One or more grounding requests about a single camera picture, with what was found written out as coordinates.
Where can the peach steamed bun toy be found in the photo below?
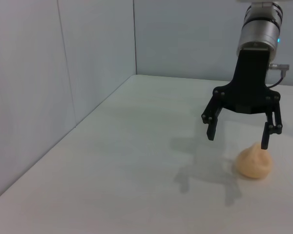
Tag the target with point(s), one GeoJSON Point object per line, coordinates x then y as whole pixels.
{"type": "Point", "coordinates": [254, 165]}

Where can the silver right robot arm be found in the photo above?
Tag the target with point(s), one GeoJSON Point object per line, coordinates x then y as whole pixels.
{"type": "Point", "coordinates": [258, 31]}

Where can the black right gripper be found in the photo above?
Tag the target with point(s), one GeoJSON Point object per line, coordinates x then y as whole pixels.
{"type": "Point", "coordinates": [251, 80]}

